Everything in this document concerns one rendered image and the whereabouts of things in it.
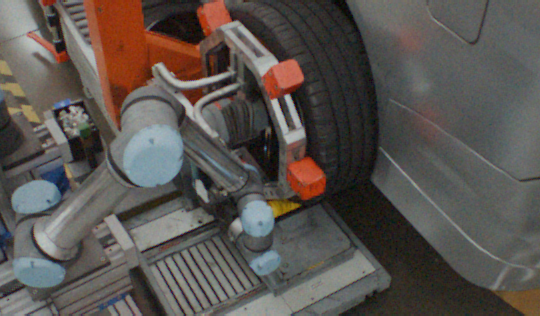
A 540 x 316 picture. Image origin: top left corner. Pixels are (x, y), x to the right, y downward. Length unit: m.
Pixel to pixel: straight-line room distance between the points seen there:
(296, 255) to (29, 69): 2.06
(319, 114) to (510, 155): 0.55
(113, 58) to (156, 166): 1.06
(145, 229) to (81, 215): 1.33
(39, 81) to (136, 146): 2.51
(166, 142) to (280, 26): 0.67
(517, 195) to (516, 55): 0.33
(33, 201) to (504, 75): 1.09
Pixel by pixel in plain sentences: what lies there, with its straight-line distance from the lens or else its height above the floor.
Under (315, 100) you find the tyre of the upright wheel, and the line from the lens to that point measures 1.72.
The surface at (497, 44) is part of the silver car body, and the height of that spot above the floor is 1.44.
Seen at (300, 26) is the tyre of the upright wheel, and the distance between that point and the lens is 1.80.
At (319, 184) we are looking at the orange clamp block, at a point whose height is 0.86.
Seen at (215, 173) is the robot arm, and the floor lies 1.06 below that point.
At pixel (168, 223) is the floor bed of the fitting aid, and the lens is 2.71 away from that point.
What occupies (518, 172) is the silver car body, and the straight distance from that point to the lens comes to 1.45.
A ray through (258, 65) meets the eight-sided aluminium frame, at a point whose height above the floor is 1.12.
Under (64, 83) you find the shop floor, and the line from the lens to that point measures 3.64.
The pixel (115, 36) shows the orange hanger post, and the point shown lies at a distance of 2.22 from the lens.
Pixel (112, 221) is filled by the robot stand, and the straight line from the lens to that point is 1.84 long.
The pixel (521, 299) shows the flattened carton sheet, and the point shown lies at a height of 0.01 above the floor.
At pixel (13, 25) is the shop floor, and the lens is 4.26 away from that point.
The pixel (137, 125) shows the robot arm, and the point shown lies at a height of 1.33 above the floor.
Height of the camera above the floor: 2.16
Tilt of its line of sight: 45 degrees down
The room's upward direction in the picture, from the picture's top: 1 degrees clockwise
